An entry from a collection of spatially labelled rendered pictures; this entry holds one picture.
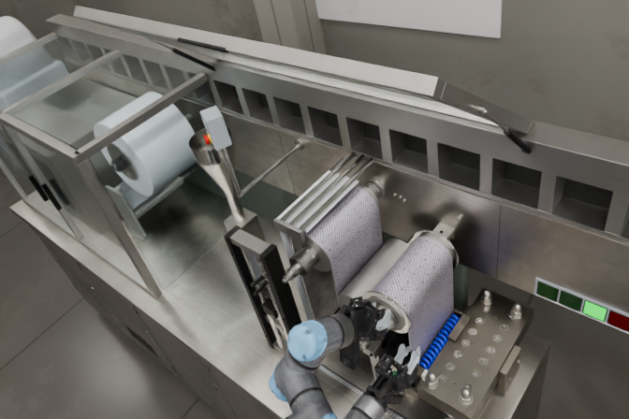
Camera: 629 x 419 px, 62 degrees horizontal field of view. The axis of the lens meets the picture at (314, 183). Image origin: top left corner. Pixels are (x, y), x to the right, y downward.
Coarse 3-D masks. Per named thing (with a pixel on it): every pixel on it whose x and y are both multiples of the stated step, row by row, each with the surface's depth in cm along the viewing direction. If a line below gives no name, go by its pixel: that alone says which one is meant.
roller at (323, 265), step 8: (360, 184) 156; (368, 192) 155; (376, 200) 155; (296, 240) 149; (304, 240) 146; (312, 240) 143; (296, 248) 152; (320, 248) 143; (320, 256) 146; (320, 264) 148; (328, 264) 145
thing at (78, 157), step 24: (24, 48) 248; (72, 72) 214; (168, 96) 181; (0, 120) 194; (144, 120) 176; (48, 144) 170; (96, 144) 165; (0, 168) 258; (48, 192) 213; (96, 192) 170; (48, 216) 255; (120, 240) 185; (144, 264) 194; (144, 288) 206
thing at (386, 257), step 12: (396, 240) 159; (384, 252) 157; (396, 252) 156; (372, 264) 154; (384, 264) 153; (360, 276) 152; (372, 276) 150; (384, 276) 151; (348, 288) 149; (360, 288) 148; (372, 288) 148; (348, 300) 150
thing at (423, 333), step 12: (444, 288) 148; (432, 300) 144; (444, 300) 151; (432, 312) 147; (444, 312) 155; (420, 324) 142; (432, 324) 150; (444, 324) 158; (408, 336) 139; (420, 336) 145; (432, 336) 153; (420, 348) 148
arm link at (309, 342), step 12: (300, 324) 107; (312, 324) 108; (324, 324) 109; (336, 324) 112; (288, 336) 107; (300, 336) 105; (312, 336) 104; (324, 336) 106; (336, 336) 110; (288, 348) 107; (300, 348) 105; (312, 348) 104; (324, 348) 106; (336, 348) 111; (300, 360) 105; (312, 360) 108
